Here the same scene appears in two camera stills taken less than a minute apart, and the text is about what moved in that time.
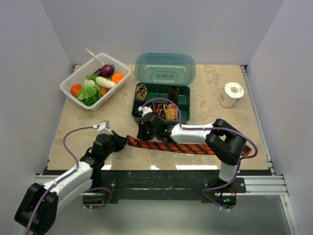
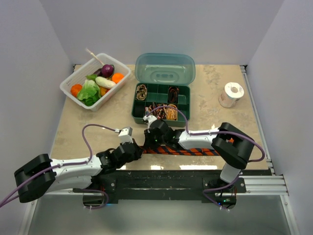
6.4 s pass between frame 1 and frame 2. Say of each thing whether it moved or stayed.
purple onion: stayed
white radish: stayed
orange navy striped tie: moved
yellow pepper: stayed
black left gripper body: moved
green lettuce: stayed
